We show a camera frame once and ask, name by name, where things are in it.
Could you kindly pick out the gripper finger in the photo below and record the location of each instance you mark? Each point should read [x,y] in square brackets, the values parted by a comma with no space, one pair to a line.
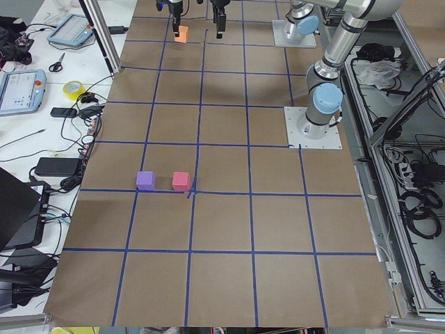
[220,21]
[175,25]

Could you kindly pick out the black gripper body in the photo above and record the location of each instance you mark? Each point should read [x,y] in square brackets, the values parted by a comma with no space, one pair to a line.
[219,6]
[175,8]

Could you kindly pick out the orange foam cube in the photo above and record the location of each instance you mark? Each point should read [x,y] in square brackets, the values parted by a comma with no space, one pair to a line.
[182,36]

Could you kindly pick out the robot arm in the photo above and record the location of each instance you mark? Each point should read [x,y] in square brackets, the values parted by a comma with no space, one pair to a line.
[299,17]
[326,97]

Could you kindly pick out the far blue teach pendant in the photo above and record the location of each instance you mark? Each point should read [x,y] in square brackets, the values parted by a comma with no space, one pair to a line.
[74,31]

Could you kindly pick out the blue teach pendant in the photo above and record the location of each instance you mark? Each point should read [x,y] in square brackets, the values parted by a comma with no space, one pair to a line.
[74,31]
[22,91]

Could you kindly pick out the yellow tape roll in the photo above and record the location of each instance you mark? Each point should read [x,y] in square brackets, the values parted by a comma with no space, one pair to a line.
[74,89]

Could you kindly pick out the black remote device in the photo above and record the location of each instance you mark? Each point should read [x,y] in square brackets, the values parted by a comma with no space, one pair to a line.
[63,112]

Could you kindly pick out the red foam cube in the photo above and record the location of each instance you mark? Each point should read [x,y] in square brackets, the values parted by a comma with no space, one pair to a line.
[181,181]

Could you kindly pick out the purple foam cube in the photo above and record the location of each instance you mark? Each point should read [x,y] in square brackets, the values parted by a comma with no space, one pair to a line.
[145,180]

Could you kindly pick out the white crumpled cloth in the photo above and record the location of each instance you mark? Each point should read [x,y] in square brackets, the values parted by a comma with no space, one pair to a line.
[380,74]

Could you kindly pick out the near blue teach pendant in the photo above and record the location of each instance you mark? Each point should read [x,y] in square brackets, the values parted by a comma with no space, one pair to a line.
[22,91]

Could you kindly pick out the black power adapter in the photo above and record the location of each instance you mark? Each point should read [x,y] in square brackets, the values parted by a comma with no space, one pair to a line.
[57,167]

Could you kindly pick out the black laptop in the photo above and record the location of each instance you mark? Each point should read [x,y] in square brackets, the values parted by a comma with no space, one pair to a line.
[23,205]

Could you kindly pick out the aluminium frame post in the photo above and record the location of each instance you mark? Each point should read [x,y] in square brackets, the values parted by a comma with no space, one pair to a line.
[94,15]

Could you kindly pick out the black handled scissors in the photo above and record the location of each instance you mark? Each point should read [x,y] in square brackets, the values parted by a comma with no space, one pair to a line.
[57,66]

